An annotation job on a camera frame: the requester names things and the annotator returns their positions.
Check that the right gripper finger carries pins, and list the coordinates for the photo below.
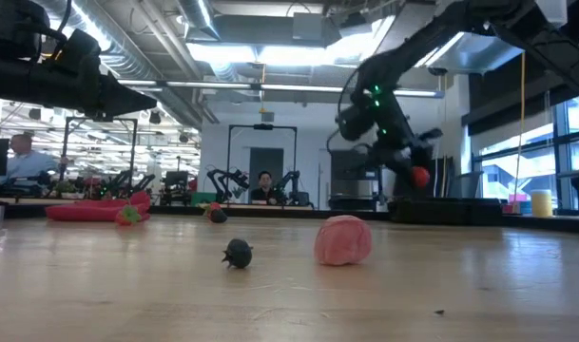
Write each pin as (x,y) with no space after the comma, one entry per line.
(429,138)
(400,164)

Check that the pink plastic raspberry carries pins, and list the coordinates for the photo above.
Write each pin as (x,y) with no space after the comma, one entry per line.
(342,240)

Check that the small red plastic strawberry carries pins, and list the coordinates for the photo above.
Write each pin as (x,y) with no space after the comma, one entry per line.
(127,216)
(212,207)

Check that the small dark plastic blackberry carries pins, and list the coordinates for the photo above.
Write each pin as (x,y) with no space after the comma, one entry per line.
(238,254)

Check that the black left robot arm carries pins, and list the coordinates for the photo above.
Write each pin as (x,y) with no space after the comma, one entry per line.
(13,78)

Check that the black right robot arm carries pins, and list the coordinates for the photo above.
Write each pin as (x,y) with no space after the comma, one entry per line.
(412,47)

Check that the black divided tupperware container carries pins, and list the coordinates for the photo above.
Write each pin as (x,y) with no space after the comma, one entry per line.
(441,211)

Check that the black upright board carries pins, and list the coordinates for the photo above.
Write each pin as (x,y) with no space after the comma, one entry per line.
(441,185)

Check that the black equipment rack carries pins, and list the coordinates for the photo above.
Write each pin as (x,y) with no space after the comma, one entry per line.
(351,180)

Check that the person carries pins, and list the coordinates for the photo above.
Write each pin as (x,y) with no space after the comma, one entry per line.
(265,190)
(27,164)

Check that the red container lid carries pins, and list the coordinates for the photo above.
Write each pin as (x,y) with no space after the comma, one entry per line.
(80,212)

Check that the black chair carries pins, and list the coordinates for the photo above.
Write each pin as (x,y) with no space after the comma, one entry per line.
(176,183)

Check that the long ceiling light strip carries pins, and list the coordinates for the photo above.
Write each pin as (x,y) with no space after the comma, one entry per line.
(294,88)

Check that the blue box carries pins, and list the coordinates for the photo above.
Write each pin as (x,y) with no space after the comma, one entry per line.
(525,208)

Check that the dark grey door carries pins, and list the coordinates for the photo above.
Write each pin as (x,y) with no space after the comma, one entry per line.
(266,161)

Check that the green box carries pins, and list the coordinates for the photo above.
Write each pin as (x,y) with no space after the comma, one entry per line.
(201,198)

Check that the yellow cylindrical container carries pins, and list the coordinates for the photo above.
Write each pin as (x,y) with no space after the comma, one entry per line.
(541,204)

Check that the black metal station frame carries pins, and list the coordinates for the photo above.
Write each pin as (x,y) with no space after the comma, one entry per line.
(263,127)
(99,119)

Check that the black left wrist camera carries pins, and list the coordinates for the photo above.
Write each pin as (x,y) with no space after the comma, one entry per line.
(80,52)

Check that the black ceiling dome camera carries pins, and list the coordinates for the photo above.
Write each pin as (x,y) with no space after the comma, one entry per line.
(437,71)

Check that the grey wall vent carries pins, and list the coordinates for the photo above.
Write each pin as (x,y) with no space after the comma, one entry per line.
(267,117)

